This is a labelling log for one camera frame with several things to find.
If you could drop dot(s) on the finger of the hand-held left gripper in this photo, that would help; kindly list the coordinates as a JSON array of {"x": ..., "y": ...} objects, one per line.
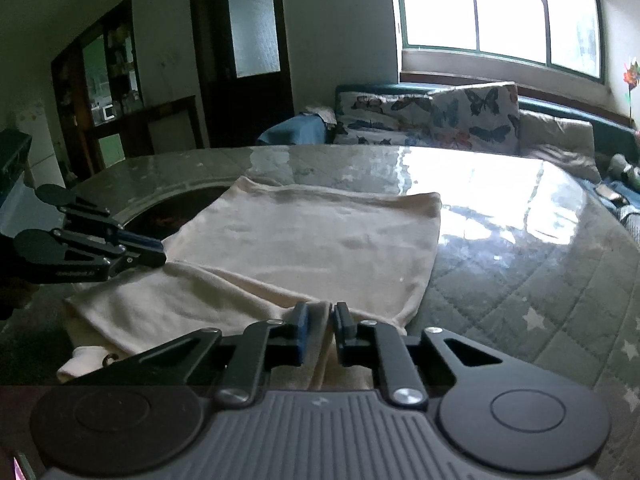
[
  {"x": 75, "y": 255},
  {"x": 85, "y": 212}
]

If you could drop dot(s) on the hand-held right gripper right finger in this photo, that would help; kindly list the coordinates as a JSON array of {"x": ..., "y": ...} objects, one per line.
[{"x": 341, "y": 332}]

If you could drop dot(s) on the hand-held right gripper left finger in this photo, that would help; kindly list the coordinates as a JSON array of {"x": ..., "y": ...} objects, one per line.
[{"x": 300, "y": 332}]

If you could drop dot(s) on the cream garment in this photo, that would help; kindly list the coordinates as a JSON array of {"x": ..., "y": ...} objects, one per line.
[{"x": 300, "y": 240}]

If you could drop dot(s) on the blue cloth on sofa arm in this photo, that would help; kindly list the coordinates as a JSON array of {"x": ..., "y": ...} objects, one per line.
[{"x": 290, "y": 132}]

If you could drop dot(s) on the white refrigerator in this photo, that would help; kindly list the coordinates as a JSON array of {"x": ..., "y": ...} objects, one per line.
[{"x": 40, "y": 150}]

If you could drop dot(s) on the dark wooden shelf cabinet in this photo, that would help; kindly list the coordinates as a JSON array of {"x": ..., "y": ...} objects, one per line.
[{"x": 75, "y": 110}]

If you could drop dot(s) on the round black induction cooktop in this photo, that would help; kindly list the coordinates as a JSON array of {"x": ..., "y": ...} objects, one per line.
[{"x": 175, "y": 210}]

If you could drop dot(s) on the dark wooden door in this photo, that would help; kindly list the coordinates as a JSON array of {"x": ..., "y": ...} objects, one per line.
[{"x": 240, "y": 100}]

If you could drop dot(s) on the lit pink screen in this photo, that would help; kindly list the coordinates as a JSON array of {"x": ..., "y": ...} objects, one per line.
[{"x": 22, "y": 467}]

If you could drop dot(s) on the white lace cloth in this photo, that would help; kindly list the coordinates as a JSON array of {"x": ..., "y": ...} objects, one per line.
[{"x": 320, "y": 114}]

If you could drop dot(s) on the long butterfly print cushion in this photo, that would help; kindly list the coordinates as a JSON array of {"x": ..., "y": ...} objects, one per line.
[{"x": 380, "y": 115}]

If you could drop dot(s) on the square butterfly print cushion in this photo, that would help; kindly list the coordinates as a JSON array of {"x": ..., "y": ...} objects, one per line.
[{"x": 475, "y": 115}]

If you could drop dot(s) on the beige cushion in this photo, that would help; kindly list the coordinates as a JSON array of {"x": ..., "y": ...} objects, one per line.
[{"x": 560, "y": 140}]

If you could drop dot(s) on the blue quilted sofa cover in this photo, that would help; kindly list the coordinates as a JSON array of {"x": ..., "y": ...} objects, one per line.
[{"x": 626, "y": 200}]

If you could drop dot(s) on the grey plush toy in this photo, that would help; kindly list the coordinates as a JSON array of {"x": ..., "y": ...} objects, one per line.
[{"x": 622, "y": 167}]

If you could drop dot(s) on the teal sofa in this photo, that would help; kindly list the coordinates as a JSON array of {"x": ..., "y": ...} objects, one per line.
[{"x": 607, "y": 132}]

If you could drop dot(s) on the green framed window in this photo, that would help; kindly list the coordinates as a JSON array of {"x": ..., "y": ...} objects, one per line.
[{"x": 500, "y": 5}]

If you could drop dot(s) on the colourful pinwheel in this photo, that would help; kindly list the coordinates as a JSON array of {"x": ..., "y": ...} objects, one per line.
[{"x": 632, "y": 77}]

